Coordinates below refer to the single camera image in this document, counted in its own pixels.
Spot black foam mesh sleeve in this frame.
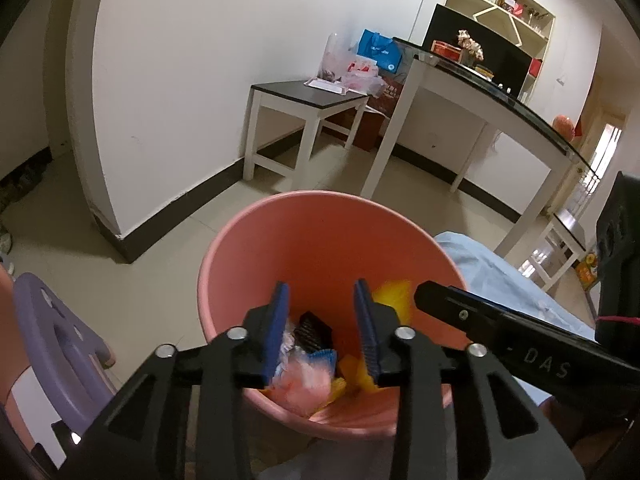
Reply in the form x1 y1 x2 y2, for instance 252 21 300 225
293 311 334 353

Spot yellow plastic bag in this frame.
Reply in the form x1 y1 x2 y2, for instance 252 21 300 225
338 278 412 394

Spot colourful snack wrappers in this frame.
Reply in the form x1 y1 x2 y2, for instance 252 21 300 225
265 321 336 418

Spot pink trash bucket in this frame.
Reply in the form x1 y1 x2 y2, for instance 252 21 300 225
198 191 466 441

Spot right hand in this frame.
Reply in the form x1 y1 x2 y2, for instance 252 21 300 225
539 396 629 469

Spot colourful cardboard box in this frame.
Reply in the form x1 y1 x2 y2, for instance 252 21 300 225
575 252 599 290

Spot purple plastic stool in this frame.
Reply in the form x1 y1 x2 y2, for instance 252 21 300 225
13 273 116 434

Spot white stool black top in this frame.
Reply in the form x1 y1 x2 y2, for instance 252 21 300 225
518 208 587 292

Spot light blue tablecloth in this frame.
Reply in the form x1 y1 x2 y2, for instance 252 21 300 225
258 232 594 479

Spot orange ball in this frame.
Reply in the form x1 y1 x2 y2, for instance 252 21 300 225
552 115 575 142

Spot white table black top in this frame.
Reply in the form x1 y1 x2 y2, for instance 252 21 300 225
360 38 591 258

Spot low white bench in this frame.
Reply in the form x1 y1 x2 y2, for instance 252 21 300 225
243 80 369 191

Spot black monitor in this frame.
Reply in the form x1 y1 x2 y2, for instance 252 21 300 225
422 4 532 96

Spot dark red bin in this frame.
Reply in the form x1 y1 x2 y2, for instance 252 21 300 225
343 75 404 152

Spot pink flower bouquet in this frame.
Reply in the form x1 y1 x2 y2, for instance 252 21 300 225
458 29 484 67

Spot red box on table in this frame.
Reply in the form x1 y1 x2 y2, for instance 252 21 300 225
431 40 462 62

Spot pink plastic bag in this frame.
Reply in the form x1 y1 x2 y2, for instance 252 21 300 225
317 34 387 96

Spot blue bag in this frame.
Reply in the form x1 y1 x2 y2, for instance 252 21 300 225
357 29 402 74

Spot white wall shelf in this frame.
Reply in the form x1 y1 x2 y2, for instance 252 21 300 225
445 0 555 104

